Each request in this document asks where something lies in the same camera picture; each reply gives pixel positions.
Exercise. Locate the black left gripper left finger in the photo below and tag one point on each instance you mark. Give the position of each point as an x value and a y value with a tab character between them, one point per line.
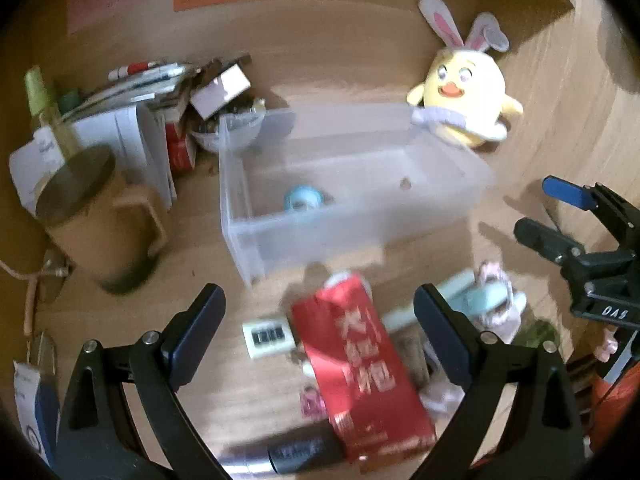
97	436

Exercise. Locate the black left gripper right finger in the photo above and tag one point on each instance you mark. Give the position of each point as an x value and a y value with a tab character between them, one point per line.
542	438

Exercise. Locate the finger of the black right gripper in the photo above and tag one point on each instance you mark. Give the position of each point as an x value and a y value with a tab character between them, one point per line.
579	196
550	244

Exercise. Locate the dark green glass bottle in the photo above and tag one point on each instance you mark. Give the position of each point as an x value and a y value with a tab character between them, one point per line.
536	333

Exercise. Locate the mint green small tube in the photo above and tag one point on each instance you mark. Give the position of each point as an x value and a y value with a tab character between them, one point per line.
464	295

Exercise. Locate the red tea packet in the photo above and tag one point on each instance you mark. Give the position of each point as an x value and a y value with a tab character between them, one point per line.
370	400

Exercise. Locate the mahjong tile eraser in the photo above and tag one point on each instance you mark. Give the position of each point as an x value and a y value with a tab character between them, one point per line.
268	337

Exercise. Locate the black purple tube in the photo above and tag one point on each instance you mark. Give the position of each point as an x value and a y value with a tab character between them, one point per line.
284	455

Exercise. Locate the blue tape roll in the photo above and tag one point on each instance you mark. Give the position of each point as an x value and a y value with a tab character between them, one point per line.
303	198

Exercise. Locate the light green pen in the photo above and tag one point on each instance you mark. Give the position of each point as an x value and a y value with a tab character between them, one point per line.
399	319

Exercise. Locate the person right hand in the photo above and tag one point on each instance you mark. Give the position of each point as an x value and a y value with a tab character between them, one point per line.
606	345

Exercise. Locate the blue white carton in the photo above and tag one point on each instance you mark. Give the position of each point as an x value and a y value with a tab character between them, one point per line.
37	409

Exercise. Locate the yellow chick bunny plush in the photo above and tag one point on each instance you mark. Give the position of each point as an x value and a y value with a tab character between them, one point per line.
463	96

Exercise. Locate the brown mug with lid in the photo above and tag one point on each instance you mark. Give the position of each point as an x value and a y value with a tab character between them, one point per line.
111	229

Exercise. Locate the pink foil wrapper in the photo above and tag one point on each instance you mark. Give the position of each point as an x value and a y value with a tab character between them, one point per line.
312	405

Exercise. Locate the clear plastic storage bin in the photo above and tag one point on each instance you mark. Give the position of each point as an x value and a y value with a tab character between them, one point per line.
382	179

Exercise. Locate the red small box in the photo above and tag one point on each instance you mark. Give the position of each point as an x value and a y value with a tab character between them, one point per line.
181	149

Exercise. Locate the white bowl of trinkets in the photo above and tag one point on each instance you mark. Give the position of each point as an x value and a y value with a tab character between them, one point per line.
239	127

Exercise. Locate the green spray bottle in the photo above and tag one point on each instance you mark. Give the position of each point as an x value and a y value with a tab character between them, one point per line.
56	140

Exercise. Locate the stack of books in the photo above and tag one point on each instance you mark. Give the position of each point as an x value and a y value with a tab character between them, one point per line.
155	87

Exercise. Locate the small white cardboard box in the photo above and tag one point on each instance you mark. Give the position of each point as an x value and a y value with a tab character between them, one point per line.
210	99

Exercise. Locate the red white marker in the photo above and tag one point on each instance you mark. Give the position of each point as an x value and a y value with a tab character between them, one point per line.
131	69

